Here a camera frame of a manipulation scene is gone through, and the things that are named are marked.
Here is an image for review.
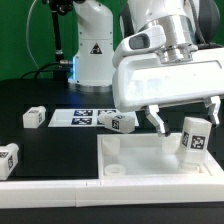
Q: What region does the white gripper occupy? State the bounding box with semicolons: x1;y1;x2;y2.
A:
112;48;224;137

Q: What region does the white square tabletop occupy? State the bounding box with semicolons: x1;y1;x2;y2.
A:
96;132;224;184

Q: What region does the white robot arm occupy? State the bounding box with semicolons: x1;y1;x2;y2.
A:
69;0;224;135

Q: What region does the white marker sheet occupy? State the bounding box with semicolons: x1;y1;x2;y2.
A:
47;108;140;128

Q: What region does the white L-shaped fence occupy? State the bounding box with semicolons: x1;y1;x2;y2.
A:
0;156;224;209

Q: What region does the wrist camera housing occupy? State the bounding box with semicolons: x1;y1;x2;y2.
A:
112;25;166;67

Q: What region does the black cable bundle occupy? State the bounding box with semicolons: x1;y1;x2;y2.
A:
20;61;74;80

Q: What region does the black camera pole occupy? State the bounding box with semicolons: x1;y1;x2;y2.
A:
42;0;73;79

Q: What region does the grey cable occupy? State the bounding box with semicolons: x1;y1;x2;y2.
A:
25;0;44;79

